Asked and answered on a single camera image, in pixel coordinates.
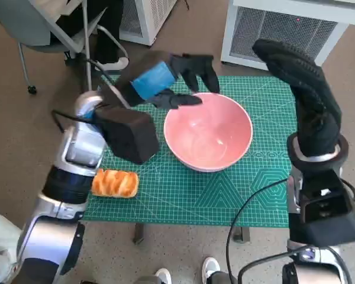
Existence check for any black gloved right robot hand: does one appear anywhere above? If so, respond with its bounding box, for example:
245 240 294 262
251 38 343 158

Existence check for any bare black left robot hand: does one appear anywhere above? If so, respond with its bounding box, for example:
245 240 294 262
118 53 221 110

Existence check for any pink bowl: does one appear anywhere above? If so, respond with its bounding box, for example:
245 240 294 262
163 92 253 173

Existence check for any striped bread loaf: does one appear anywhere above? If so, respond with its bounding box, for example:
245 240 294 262
91 169 140 198

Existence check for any small white mesh-front unit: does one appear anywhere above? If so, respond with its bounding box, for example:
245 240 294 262
118 0 178 47

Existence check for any seated person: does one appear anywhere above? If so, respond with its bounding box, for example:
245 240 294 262
51 0 130 72

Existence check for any large white mesh-front unit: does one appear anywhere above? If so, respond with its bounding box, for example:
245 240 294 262
220 0 355 72

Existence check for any green cutting mat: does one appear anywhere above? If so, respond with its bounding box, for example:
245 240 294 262
82 74 299 228

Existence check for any black table leg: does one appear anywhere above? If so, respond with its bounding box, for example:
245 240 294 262
133 222 145 245
234 227 251 244

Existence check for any grey office chair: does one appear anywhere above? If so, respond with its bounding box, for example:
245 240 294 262
0 0 130 95

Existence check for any person in dark trousers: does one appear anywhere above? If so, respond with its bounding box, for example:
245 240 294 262
135 256 239 284

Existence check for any black left hand cable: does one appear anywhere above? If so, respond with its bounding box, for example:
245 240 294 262
85 58 130 109

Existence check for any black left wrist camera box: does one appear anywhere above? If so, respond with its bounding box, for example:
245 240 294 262
94 106 160 165

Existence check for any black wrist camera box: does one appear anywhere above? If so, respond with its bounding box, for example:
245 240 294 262
94 106 160 165
288 169 355 247

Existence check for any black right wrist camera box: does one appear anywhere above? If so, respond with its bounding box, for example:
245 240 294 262
288 169 355 247

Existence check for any black left camera cable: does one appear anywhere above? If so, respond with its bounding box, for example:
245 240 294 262
51 109 88 133

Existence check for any long thin black cable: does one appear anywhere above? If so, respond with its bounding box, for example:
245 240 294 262
226 178 290 284

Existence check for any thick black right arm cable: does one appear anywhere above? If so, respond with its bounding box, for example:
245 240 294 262
238 250 302 284

